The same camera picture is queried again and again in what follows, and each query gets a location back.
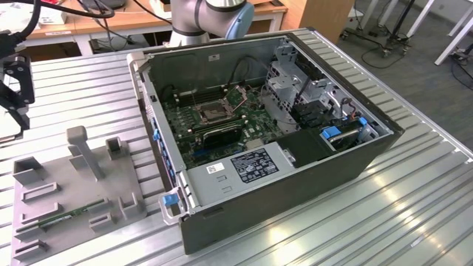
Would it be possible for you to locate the wooden cabinet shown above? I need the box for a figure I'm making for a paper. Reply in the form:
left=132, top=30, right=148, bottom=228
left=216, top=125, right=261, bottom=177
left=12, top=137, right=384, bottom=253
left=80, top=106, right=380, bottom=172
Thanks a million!
left=283, top=0, right=356, bottom=44

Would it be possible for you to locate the silver metal bracket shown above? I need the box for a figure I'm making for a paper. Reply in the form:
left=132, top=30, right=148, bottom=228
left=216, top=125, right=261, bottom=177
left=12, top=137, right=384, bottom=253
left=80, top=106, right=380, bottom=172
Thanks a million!
left=303, top=79, right=343, bottom=106

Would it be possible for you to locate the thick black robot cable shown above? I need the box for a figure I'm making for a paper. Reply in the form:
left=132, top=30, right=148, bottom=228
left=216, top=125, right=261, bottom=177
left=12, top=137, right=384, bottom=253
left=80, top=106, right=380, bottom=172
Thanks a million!
left=15, top=0, right=43, bottom=39

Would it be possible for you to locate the wooden desk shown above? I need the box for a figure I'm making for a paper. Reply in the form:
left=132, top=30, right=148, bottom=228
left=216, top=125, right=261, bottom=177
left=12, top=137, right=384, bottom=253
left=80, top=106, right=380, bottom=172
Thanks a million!
left=28, top=0, right=289, bottom=56

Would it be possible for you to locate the hard disk in blue carrier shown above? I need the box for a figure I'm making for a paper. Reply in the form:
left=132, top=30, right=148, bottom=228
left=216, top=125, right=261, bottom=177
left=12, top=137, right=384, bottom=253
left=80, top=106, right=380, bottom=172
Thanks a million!
left=320, top=121, right=361, bottom=152

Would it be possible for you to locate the open black PC case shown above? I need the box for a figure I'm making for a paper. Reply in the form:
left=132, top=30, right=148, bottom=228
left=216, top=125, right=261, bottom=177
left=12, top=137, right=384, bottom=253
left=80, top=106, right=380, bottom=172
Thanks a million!
left=126, top=27, right=404, bottom=255

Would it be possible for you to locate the CPU socket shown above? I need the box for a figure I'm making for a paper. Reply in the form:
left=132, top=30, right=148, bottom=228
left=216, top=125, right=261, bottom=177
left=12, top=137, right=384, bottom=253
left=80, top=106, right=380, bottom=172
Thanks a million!
left=198, top=101, right=240, bottom=125

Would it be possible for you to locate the metal socket cover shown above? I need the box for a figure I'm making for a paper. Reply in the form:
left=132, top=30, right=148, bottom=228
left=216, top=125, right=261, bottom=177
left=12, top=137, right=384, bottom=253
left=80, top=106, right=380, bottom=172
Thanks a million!
left=222, top=84, right=252, bottom=114

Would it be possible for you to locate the grey parts rack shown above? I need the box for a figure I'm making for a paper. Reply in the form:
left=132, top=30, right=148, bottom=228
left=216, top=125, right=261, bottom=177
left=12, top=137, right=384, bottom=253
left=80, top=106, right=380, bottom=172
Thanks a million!
left=11, top=126, right=148, bottom=263

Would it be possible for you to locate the black looped wire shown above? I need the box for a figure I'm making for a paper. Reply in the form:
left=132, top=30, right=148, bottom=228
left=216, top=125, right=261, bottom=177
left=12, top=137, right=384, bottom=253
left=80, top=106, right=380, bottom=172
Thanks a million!
left=227, top=55, right=259, bottom=86

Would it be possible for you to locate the wheeled metal stand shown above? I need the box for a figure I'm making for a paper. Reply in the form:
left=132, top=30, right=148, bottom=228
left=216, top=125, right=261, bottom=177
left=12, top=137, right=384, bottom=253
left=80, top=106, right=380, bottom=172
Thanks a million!
left=340, top=0, right=415, bottom=58

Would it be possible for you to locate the white table frame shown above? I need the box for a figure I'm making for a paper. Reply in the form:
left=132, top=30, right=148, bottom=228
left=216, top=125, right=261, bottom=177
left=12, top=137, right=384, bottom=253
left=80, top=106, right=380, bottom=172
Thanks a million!
left=435, top=0, right=473, bottom=66

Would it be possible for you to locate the black RAM slot row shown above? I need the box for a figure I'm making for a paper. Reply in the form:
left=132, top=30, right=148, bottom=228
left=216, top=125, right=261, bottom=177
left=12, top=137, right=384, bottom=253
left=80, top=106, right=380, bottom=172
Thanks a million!
left=178, top=120, right=246, bottom=139
left=172, top=86, right=227, bottom=108

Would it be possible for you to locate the black floor cable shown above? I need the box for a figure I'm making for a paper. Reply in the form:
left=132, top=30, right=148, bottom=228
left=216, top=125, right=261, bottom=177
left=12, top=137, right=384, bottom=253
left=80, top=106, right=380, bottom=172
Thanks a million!
left=361, top=41, right=408, bottom=69

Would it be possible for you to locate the silver power supply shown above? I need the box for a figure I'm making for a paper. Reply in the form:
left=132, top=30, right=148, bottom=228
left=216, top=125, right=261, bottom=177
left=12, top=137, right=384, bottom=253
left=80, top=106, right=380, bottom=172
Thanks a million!
left=184, top=142, right=296, bottom=207

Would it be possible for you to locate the green motherboard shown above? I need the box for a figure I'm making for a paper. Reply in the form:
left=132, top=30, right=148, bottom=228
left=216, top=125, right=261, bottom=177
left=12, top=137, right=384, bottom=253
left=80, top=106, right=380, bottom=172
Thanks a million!
left=162, top=85, right=285, bottom=170

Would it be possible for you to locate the silver drive cage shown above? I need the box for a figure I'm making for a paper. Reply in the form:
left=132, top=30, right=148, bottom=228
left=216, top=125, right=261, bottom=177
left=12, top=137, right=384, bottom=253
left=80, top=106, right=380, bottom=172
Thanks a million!
left=264, top=59, right=303, bottom=132

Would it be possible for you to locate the green RAM stick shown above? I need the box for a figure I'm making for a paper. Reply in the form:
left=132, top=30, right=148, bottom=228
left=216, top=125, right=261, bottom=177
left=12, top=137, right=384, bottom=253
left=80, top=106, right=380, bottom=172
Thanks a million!
left=36, top=199, right=107, bottom=229

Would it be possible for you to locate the white box on desk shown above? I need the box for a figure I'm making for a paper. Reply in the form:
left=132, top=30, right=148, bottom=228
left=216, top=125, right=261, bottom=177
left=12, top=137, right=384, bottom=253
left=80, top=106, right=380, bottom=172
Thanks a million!
left=36, top=11, right=68, bottom=25

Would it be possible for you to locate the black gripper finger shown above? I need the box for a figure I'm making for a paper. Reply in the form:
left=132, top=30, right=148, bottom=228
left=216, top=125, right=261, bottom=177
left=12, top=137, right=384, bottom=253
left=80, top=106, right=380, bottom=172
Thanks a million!
left=0, top=57, right=36, bottom=131

